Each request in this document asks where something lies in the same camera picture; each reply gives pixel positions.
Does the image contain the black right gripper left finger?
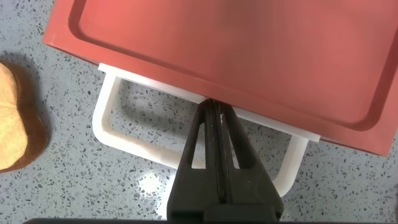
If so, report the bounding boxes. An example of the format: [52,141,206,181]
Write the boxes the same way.
[166,98,223,222]

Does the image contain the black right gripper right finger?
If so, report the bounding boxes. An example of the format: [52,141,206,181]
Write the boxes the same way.
[217,98,284,222]

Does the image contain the red drawer with white handle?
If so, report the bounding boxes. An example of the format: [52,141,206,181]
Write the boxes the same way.
[91,62,322,219]

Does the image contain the red drawer cabinet housing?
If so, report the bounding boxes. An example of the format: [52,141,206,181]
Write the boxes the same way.
[42,0,398,157]

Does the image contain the toast bread slice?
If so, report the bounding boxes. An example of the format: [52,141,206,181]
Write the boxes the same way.
[0,60,48,174]

